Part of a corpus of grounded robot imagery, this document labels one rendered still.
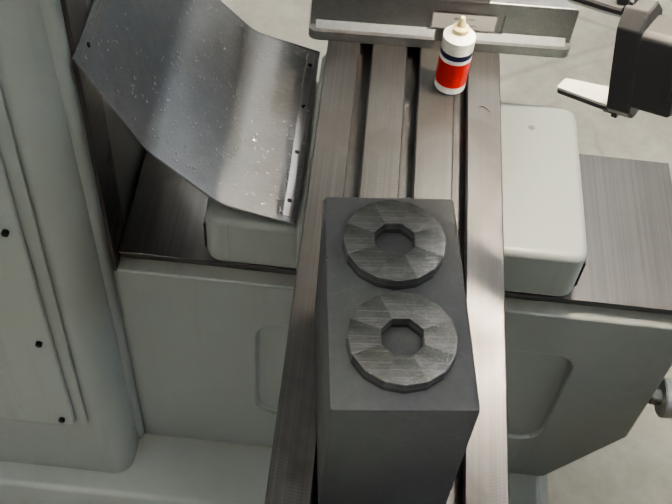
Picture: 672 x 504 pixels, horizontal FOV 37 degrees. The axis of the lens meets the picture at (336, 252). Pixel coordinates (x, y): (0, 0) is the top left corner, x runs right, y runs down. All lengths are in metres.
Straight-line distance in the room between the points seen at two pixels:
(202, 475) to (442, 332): 0.98
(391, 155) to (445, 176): 0.07
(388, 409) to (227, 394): 0.85
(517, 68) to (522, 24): 1.39
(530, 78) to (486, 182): 1.54
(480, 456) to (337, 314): 0.24
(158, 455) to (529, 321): 0.71
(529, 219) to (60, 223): 0.59
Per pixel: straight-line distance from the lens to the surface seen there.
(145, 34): 1.23
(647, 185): 1.54
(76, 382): 1.53
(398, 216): 0.88
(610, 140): 2.62
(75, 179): 1.21
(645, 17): 0.99
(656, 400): 1.58
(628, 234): 1.47
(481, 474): 0.98
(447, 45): 1.24
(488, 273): 1.11
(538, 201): 1.34
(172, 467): 1.75
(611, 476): 2.07
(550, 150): 1.41
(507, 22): 1.35
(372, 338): 0.80
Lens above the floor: 1.78
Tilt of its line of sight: 52 degrees down
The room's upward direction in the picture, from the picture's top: 6 degrees clockwise
